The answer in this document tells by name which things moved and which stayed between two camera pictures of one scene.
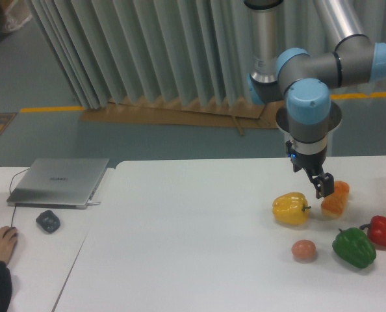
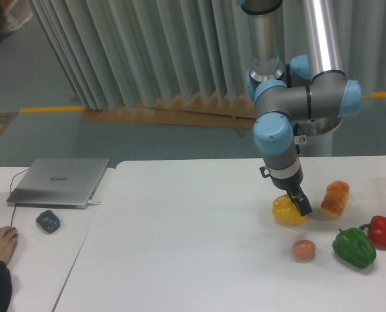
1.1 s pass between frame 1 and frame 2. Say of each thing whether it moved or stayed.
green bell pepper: stayed
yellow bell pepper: stayed
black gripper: moved
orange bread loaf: stayed
